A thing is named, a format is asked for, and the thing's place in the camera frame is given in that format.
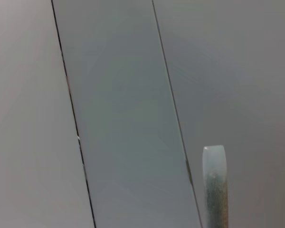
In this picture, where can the grey marker pen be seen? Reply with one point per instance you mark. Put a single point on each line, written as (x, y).
(215, 190)

